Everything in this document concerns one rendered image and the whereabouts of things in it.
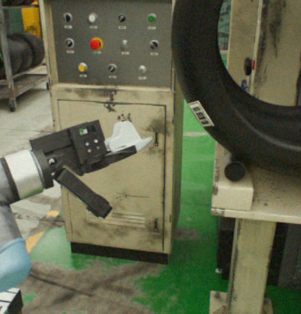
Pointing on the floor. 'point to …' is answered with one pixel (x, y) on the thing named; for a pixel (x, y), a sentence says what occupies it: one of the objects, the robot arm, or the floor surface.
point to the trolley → (15, 55)
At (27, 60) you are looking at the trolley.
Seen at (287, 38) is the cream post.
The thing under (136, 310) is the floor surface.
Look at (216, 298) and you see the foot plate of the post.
